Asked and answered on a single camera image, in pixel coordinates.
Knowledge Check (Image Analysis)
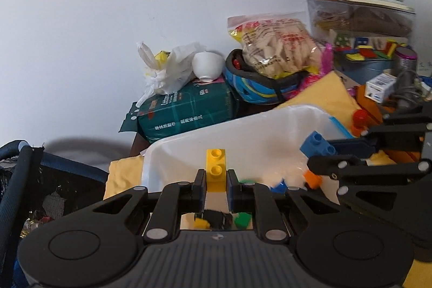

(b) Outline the yellow cloth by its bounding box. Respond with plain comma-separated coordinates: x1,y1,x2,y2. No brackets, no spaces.
103,70,432,288

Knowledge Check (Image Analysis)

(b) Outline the clear storage box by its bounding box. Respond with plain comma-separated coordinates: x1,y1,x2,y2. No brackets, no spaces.
306,0,416,61

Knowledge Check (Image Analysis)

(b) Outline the purple lid can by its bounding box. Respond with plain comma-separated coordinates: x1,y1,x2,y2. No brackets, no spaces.
394,46,418,79

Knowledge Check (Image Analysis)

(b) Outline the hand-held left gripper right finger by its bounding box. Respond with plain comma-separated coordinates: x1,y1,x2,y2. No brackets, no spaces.
227,168,341,241

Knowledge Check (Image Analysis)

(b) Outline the dark green tissue pack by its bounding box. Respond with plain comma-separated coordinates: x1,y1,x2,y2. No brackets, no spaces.
119,77,238,144

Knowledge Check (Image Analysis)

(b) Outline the rainbow ring stacking toy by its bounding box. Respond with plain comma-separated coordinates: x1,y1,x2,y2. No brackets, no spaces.
351,109,370,137

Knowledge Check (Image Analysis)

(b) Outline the bag of beige snacks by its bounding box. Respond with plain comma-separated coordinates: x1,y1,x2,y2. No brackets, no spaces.
227,13,326,79

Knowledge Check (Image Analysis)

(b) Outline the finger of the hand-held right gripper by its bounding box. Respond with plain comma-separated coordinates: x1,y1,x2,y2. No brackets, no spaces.
328,105,432,158
306,155,432,218

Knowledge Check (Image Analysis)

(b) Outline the blue toy brick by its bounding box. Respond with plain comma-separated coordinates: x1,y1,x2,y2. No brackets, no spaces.
300,131,338,158

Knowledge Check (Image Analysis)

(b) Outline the white plastic storage bin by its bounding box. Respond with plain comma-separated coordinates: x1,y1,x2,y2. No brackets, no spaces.
141,105,355,231

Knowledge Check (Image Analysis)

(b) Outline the dark blue fabric bag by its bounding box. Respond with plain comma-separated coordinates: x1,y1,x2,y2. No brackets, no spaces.
0,140,110,288

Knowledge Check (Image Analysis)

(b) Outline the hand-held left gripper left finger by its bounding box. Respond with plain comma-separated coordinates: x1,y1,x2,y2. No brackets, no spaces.
91,168,207,240

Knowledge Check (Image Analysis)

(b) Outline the pile of toy blocks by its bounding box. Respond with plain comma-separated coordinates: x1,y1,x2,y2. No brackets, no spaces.
194,170,323,229

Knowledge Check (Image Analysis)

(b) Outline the orange cardboard box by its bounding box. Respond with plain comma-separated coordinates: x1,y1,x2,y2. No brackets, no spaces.
351,86,422,164

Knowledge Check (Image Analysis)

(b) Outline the small white blue box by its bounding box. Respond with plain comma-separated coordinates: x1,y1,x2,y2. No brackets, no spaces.
365,73,397,104

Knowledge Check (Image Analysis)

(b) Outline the yellow toy brick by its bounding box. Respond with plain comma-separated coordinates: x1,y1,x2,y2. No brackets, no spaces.
206,148,227,192

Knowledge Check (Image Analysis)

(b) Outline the blue black helmet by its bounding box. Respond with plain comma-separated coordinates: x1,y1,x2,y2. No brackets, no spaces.
223,48,325,105

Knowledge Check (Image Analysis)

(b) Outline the crumpled white plastic bag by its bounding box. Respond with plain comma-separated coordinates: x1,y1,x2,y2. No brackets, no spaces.
137,41,206,106

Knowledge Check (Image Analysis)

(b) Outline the white ceramic bowl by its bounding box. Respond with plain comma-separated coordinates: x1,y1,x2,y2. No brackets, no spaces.
192,51,226,82

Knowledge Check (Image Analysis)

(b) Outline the pink plastic wrapper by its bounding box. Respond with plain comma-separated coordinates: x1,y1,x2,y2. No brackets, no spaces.
300,43,335,96

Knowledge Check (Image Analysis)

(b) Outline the grey blue box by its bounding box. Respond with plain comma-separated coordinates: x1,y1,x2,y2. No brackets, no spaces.
332,53,395,83

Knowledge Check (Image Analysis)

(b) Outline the grey cable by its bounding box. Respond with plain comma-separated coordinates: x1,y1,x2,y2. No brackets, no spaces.
395,70,432,101

